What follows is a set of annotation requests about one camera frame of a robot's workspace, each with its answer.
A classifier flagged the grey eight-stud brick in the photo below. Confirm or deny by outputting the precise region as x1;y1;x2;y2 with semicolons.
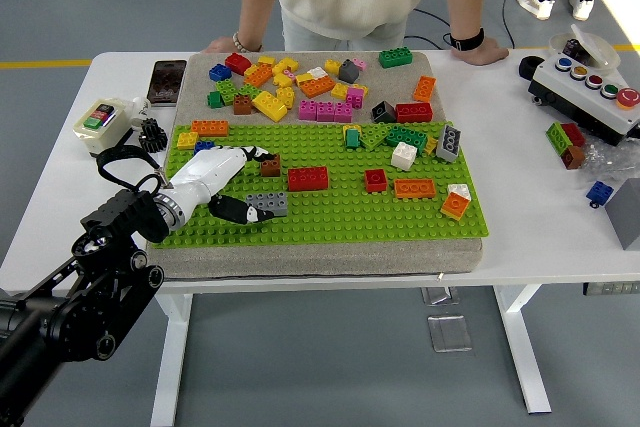
245;191;290;218

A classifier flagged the table height control panel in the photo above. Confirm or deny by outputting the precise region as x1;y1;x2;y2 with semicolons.
582;281;640;297

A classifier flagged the yellow eight-stud brick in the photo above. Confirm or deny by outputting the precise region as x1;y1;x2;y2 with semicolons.
251;90;290;123

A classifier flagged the lime green flat brick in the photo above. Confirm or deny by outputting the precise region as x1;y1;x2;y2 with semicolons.
358;124;396;152

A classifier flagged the orange brick hollow side up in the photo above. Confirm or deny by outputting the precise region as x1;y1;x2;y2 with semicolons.
393;178;437;201

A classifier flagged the red eight-stud brick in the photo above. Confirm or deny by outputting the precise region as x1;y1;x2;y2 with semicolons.
286;166;330;193
395;102;434;124

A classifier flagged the white button control box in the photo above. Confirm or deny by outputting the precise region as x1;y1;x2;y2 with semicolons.
528;53;640;147

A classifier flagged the cream switch box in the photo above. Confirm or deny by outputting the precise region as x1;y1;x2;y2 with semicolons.
72;97;135;159

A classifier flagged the bead bracelet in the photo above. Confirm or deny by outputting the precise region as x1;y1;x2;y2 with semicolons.
231;30;264;53

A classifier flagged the dark grey roof brick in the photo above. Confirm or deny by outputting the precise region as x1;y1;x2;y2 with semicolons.
337;59;360;84

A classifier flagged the clear plastic bag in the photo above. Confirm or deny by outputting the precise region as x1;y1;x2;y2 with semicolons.
579;139;640;183

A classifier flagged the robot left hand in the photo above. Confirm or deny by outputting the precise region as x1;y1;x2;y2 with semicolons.
168;145;282;226

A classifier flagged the clear plastic lidded container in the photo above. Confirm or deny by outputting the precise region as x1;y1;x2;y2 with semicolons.
548;23;622;73

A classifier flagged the white table leg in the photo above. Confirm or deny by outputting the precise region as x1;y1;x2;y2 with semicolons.
149;291;195;427
492;284;553;416

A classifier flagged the green eight-stud brick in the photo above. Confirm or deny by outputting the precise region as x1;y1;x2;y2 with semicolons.
383;125;429;152
377;47;415;70

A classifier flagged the person's left hand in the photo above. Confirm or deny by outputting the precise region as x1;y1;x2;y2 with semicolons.
451;42;511;67

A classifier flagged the orange eight-stud brick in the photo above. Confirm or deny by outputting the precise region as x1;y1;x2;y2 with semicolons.
298;75;337;100
412;75;437;103
190;119;230;138
243;64;275;88

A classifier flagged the black ring roll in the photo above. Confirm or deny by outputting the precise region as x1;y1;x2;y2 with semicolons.
518;54;547;82

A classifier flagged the person's right hand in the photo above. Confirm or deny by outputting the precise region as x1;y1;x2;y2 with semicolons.
200;37;240;54

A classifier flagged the black gear wheel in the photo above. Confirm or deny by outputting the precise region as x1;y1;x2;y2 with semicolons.
135;117;168;153

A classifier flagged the grey six-stud brick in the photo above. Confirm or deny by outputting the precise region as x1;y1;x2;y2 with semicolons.
435;124;463;164

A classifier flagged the black smartphone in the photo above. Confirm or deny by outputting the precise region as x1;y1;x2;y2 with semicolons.
145;59;188;108

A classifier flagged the red four-stud brick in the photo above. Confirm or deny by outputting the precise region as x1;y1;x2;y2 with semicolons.
224;52;253;76
363;169;389;195

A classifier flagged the clear floor cover plate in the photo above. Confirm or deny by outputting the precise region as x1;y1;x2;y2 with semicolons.
427;314;474;353
421;286;464;307

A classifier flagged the small white plastic part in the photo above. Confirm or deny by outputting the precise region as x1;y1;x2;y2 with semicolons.
128;95;154;123

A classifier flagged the grey box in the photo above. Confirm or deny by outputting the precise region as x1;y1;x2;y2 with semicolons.
603;177;640;252

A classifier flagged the orange and yellow brick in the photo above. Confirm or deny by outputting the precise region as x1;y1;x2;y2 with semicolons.
440;192;472;222

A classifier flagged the black four-stud brick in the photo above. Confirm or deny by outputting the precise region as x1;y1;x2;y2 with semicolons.
370;100;398;124

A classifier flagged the green studded baseplate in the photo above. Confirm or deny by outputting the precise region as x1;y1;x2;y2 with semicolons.
149;120;491;251

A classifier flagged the blue brick key ring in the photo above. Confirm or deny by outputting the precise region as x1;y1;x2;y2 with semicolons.
585;180;615;209

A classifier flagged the grey foam mat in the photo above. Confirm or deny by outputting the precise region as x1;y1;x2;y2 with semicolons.
143;50;485;282

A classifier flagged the black wristband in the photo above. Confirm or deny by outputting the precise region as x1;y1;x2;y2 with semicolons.
448;27;486;52

